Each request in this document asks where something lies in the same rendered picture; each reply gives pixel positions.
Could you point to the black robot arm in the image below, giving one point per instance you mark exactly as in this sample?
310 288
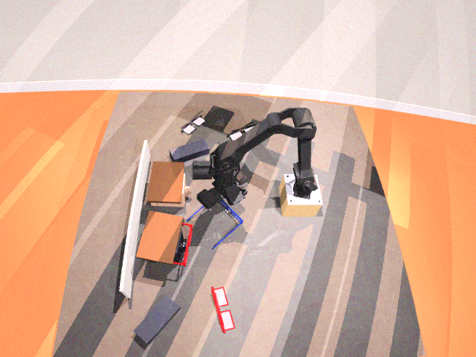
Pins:
225 159

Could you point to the black-framed glasses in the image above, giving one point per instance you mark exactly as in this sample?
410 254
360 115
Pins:
236 133

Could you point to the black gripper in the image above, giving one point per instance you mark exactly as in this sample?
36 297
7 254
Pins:
208 198

